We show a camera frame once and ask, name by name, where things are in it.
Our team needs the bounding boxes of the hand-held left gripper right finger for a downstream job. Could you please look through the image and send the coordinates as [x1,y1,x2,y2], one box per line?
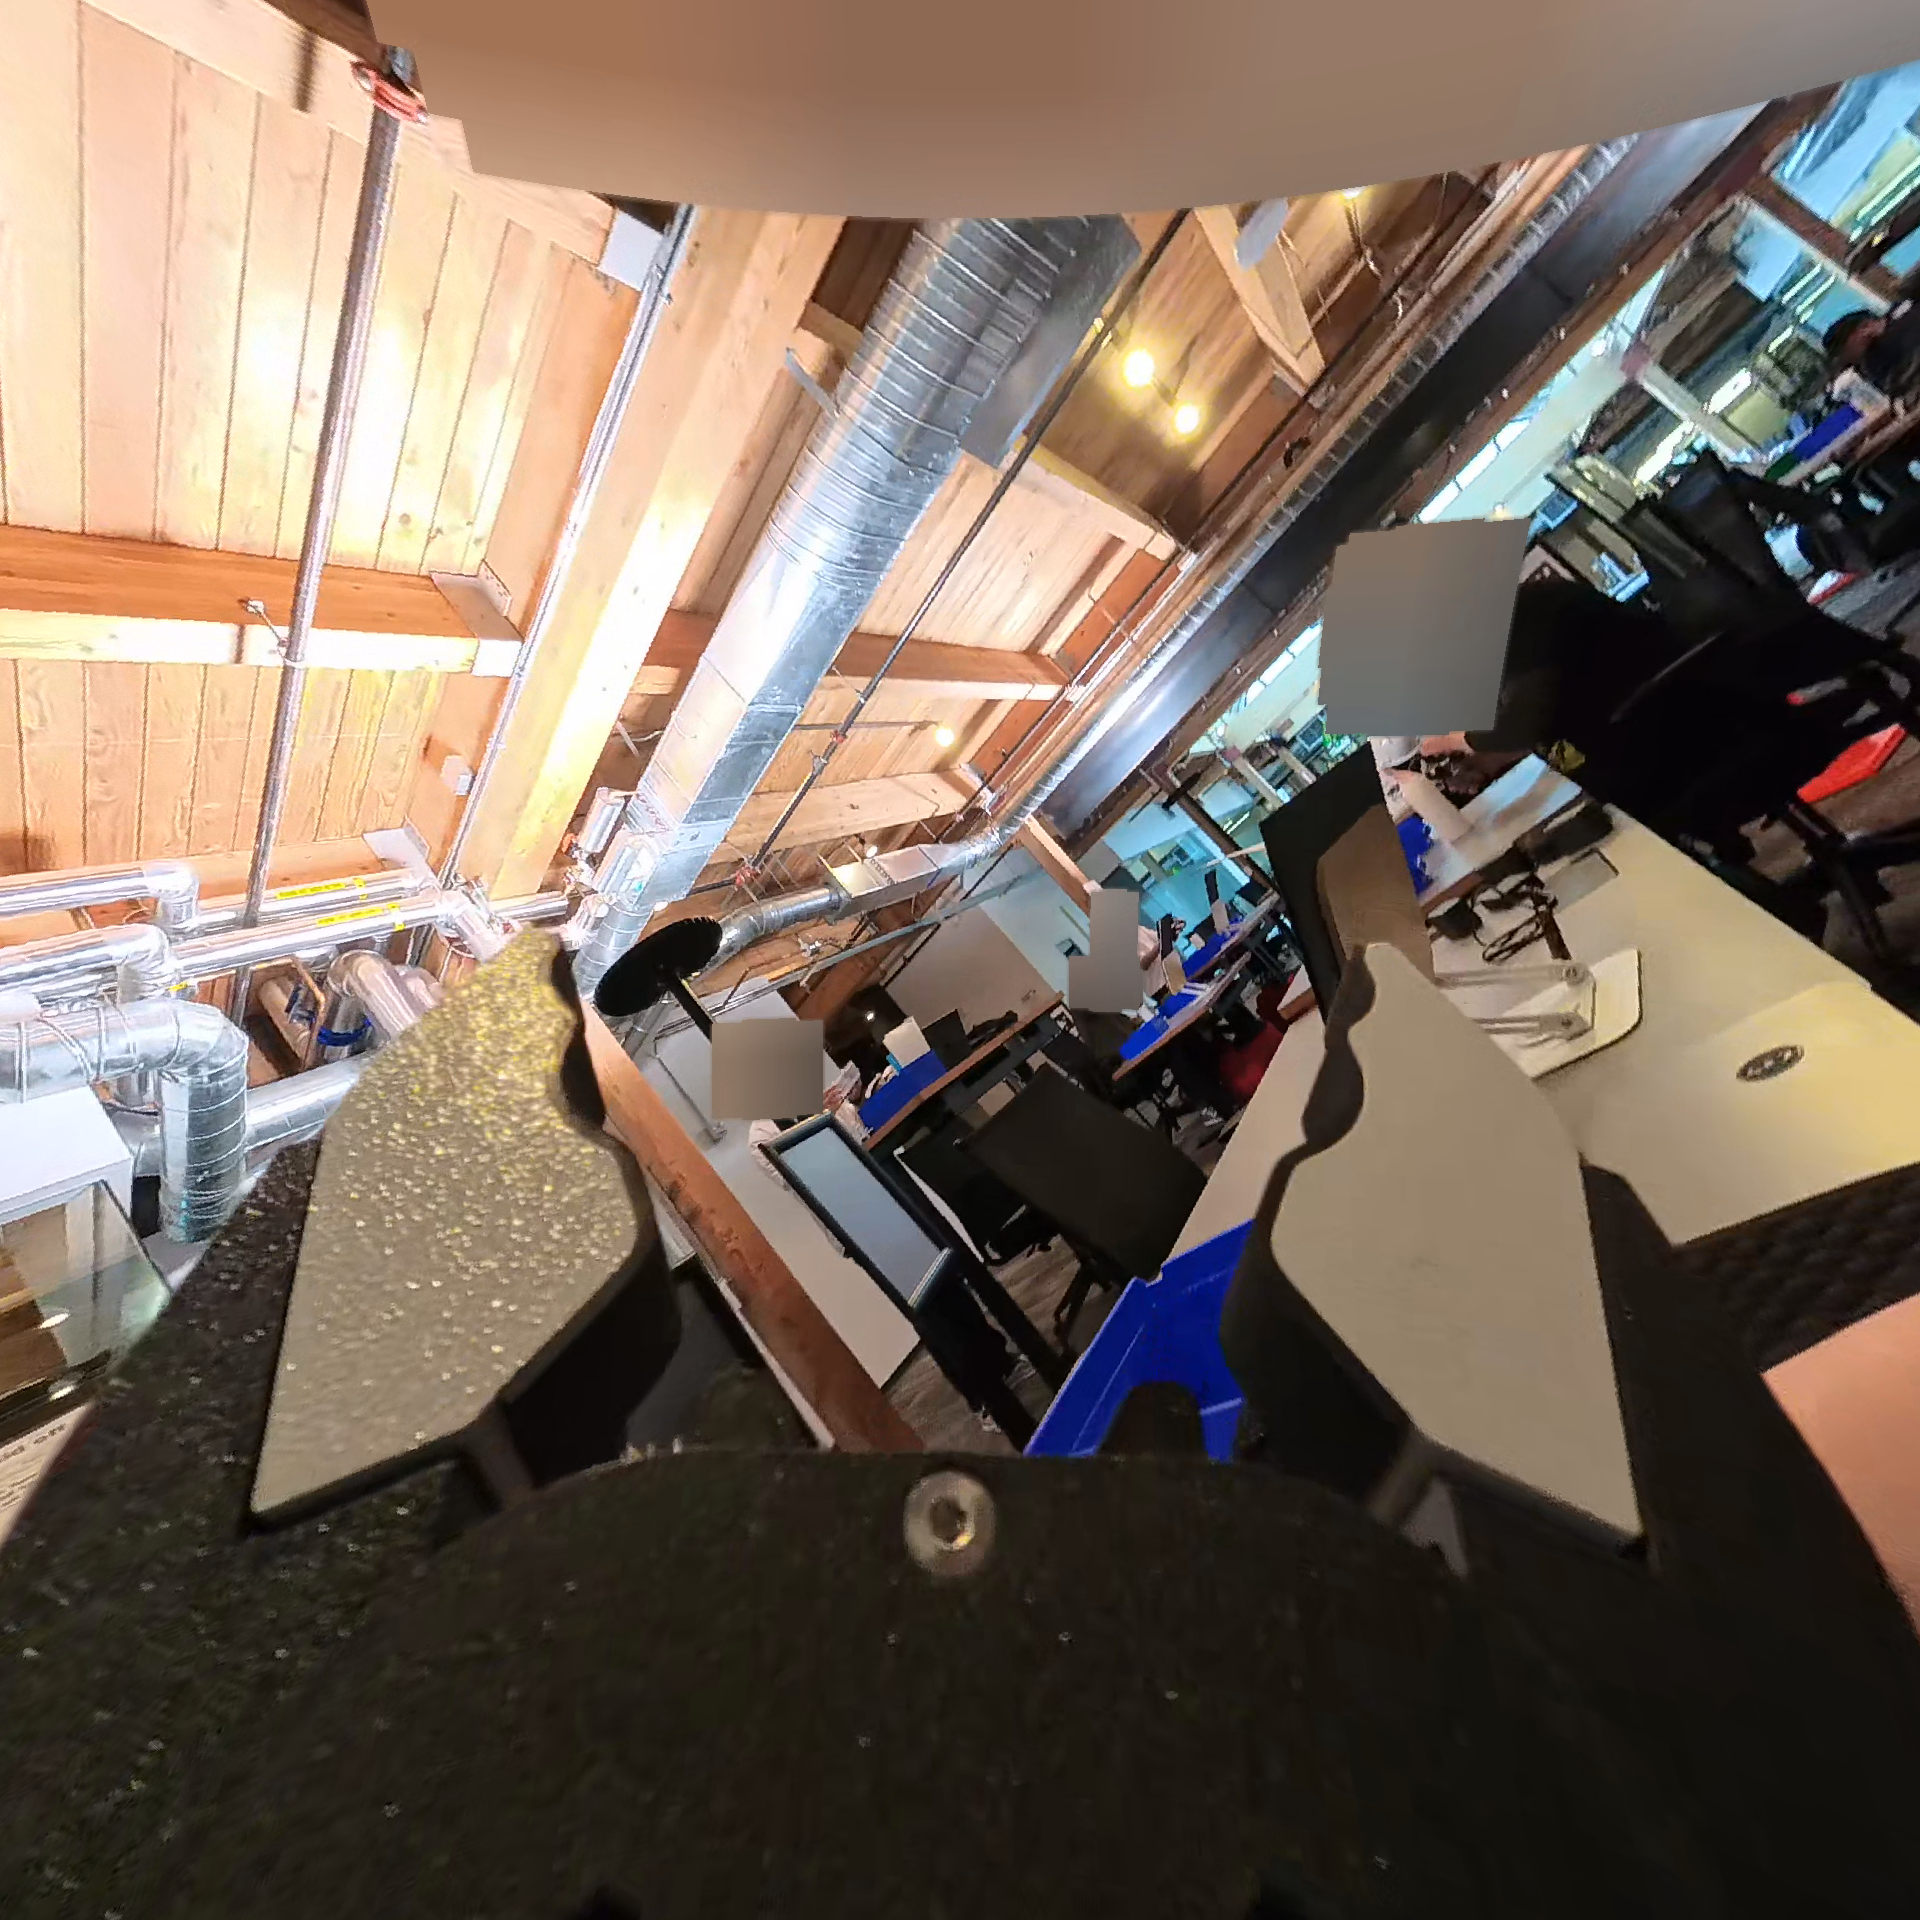
[1218,940,1648,1549]

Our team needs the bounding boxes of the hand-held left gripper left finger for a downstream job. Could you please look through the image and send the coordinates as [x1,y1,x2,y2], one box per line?
[246,927,683,1521]

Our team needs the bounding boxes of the blue plastic bin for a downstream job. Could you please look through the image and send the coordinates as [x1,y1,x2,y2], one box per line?
[1024,1218,1255,1461]

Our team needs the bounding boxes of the person's right forearm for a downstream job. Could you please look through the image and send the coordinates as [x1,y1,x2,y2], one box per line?
[1759,1317,1920,1637]

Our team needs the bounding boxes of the silver insulated pipes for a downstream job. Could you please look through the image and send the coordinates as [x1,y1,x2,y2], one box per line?
[0,862,454,1247]

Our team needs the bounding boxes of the black round lamp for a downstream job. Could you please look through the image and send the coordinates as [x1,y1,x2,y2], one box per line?
[593,919,726,1036]

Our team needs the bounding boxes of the black mesh wrist rest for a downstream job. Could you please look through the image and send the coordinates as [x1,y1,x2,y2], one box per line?
[1664,1163,1920,1367]

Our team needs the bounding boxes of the tall black chair back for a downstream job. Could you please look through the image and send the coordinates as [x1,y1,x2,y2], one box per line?
[959,1065,1211,1352]

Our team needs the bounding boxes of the black office chair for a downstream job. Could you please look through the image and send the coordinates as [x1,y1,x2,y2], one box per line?
[1500,451,1920,960]

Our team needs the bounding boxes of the steel ceiling pipe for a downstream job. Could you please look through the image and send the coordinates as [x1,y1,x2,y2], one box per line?
[225,44,423,1020]

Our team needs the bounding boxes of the wooden post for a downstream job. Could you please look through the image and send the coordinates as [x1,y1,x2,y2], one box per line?
[578,1005,923,1453]

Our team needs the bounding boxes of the silver ventilation duct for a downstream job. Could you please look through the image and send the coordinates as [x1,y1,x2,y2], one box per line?
[570,212,1142,999]

